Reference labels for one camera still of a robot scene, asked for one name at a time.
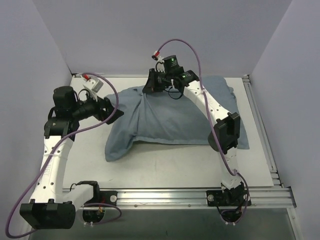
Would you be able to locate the blue pillowcase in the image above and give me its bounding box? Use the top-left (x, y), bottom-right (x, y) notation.
top-left (103, 76), bottom-right (250, 163)

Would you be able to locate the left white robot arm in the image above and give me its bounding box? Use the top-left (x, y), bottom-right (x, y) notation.
top-left (19, 86), bottom-right (124, 230)

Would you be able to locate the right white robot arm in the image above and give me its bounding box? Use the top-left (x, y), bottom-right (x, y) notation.
top-left (142, 51), bottom-right (242, 205)

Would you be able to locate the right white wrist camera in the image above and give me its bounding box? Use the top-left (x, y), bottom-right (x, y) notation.
top-left (151, 50), bottom-right (165, 73)

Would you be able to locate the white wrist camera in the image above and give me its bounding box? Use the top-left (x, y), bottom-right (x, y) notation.
top-left (151, 50), bottom-right (165, 73)
top-left (81, 74), bottom-right (103, 98)

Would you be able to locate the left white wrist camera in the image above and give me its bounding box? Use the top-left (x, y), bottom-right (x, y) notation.
top-left (81, 74), bottom-right (103, 98)

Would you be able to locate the aluminium back rail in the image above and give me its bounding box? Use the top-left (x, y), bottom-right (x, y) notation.
top-left (71, 72), bottom-right (105, 77)

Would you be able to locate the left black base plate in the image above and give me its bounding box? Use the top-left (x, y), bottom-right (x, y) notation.
top-left (85, 190), bottom-right (118, 207)

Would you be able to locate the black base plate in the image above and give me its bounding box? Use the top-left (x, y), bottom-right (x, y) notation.
top-left (206, 183), bottom-right (248, 207)
top-left (85, 190), bottom-right (118, 207)

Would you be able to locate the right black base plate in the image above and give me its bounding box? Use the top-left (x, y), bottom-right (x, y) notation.
top-left (206, 183), bottom-right (248, 207)

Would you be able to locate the aluminium front rail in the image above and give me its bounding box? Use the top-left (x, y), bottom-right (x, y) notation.
top-left (101, 187), bottom-right (297, 209)

